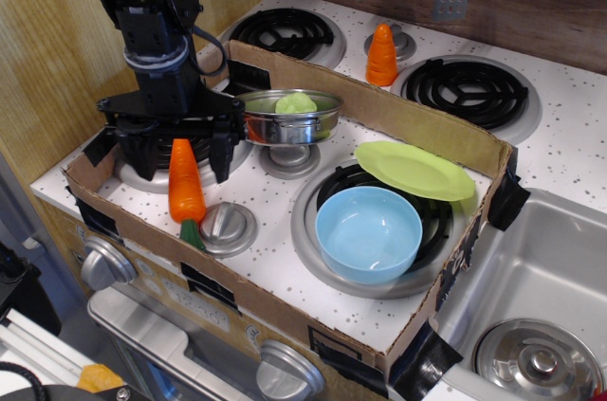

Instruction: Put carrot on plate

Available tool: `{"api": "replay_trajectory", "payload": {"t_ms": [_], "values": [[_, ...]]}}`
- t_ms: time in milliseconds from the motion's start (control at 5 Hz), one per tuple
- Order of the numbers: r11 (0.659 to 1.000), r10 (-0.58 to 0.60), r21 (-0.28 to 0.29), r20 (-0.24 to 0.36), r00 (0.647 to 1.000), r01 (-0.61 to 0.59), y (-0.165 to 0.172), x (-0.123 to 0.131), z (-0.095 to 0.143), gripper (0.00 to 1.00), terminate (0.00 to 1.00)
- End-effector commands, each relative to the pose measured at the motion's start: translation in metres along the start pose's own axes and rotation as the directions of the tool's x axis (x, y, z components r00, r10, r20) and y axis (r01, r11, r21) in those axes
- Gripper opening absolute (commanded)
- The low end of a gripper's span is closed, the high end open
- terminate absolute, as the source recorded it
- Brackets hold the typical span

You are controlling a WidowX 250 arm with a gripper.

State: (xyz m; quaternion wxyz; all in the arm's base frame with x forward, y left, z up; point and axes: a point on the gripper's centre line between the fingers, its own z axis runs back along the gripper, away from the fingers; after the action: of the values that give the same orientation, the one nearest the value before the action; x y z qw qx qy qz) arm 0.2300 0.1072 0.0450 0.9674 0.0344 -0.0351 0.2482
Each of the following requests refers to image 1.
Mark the back left coil burner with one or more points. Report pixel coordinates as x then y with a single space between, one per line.
298 33

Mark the light blue plastic bowl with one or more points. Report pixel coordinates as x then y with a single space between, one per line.
368 235

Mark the steel pot lid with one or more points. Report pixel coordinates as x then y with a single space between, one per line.
537 360

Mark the silver stovetop knob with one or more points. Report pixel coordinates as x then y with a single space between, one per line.
228 229
290 162
405 45

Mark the coil burner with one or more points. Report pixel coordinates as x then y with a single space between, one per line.
484 92
298 33
443 223
159 184

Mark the yellow sponge piece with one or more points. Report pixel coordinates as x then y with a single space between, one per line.
98 378

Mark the back silver stovetop knob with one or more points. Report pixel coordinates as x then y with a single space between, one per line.
405 45

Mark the brown cardboard fence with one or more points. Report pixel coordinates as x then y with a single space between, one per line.
266 291

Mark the front right coil burner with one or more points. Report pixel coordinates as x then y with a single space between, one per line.
443 223

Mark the silver sink basin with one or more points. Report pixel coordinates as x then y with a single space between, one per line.
549 265

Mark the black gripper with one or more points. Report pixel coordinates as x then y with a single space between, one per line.
171 99

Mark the left silver oven knob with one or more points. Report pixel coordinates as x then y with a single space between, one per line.
104 265

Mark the silver oven door handle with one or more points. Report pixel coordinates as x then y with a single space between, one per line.
159 341

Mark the silver oven knob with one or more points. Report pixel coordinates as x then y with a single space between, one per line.
104 265
285 374

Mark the orange carrot top piece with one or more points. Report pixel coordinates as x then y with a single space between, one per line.
381 67

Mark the green toy food piece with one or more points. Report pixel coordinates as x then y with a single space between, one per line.
295 103

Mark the small steel pot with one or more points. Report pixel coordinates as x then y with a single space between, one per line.
265 126

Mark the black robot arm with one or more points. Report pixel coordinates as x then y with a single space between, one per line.
160 28

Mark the green plastic plate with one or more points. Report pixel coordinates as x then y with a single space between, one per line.
415 171

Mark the front left coil burner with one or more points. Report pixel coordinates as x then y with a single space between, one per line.
159 184

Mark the front silver stovetop knob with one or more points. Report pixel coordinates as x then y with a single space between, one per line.
228 229

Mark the orange toy carrot green stem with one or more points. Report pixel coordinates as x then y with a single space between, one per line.
187 204

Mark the right silver oven knob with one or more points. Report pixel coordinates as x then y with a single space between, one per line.
285 374

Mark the back right coil burner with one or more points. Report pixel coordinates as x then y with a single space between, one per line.
484 92

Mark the middle silver stovetop knob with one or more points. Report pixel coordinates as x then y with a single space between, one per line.
290 162

